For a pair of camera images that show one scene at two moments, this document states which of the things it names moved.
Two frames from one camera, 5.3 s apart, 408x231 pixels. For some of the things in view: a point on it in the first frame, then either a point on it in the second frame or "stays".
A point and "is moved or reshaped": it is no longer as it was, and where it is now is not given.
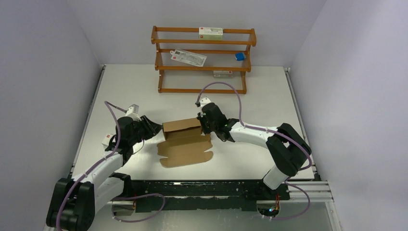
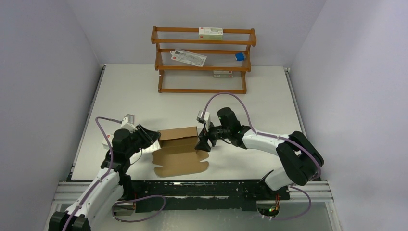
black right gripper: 201,119 to 202,144
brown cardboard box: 184,144 is moved or reshaped
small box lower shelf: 223,74 stays
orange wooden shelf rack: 203,60 stays
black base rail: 206,195 stays
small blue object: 240,57 stays
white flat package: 184,56 stays
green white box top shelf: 210,33 stays
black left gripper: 151,128 to 148,136
